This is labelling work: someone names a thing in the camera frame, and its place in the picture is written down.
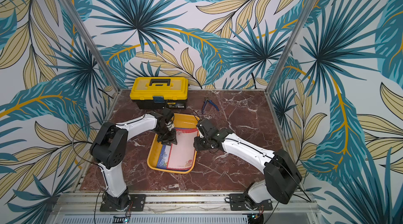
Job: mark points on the yellow plastic tray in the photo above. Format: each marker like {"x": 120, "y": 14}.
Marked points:
{"x": 181, "y": 121}

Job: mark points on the blue floral stationery paper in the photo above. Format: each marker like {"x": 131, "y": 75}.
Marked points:
{"x": 164, "y": 156}

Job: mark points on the aluminium corner post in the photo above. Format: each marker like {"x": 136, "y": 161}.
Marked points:
{"x": 306, "y": 10}
{"x": 85, "y": 35}

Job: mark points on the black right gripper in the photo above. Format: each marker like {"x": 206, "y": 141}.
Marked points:
{"x": 201, "y": 142}

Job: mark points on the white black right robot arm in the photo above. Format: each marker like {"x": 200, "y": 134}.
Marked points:
{"x": 281, "y": 176}

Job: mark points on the yellow black toolbox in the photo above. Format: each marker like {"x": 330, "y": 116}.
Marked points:
{"x": 160, "y": 92}

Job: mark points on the aluminium front rail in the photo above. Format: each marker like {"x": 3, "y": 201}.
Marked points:
{"x": 158, "y": 202}

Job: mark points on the aluminium right corner post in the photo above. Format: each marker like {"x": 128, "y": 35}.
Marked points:
{"x": 306, "y": 10}

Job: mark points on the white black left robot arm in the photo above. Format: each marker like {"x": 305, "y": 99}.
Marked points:
{"x": 109, "y": 149}

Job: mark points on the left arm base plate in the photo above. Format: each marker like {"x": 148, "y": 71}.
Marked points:
{"x": 132, "y": 202}

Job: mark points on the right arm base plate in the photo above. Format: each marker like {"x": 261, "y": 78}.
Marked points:
{"x": 242, "y": 202}

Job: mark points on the aluminium left corner post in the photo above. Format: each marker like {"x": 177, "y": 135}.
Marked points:
{"x": 85, "y": 35}

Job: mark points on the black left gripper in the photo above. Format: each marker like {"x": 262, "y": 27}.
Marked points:
{"x": 172, "y": 139}

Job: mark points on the red bordered stationery paper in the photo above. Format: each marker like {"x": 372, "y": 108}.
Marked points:
{"x": 181, "y": 156}

